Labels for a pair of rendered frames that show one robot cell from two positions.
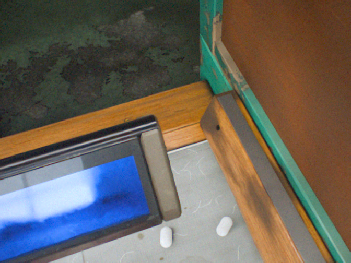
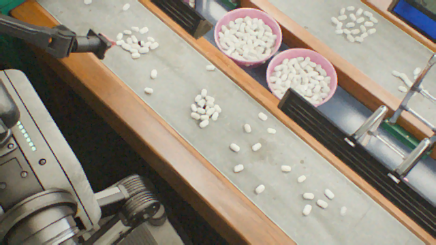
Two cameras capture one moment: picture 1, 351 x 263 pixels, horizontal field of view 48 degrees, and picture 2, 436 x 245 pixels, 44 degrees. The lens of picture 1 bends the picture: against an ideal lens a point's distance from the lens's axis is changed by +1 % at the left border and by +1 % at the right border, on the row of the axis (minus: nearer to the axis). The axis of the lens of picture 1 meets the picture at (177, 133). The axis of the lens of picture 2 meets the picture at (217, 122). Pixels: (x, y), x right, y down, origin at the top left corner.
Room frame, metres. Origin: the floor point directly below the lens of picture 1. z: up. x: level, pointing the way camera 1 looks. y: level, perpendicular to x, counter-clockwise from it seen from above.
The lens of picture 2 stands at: (0.59, 1.56, 2.42)
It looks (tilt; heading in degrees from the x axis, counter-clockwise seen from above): 60 degrees down; 235
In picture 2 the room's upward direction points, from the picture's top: 4 degrees clockwise
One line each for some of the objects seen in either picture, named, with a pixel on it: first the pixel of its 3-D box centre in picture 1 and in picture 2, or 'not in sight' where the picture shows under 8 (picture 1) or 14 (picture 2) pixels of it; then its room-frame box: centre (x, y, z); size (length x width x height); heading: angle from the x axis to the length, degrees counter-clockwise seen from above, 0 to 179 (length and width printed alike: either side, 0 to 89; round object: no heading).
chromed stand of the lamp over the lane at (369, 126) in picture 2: not in sight; (369, 170); (-0.23, 1.24, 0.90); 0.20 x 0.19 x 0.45; 104
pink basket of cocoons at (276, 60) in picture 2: not in sight; (300, 83); (-0.32, 0.78, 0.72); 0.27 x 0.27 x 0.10
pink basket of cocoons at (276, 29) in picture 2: not in sight; (246, 41); (-0.26, 0.51, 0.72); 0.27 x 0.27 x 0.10
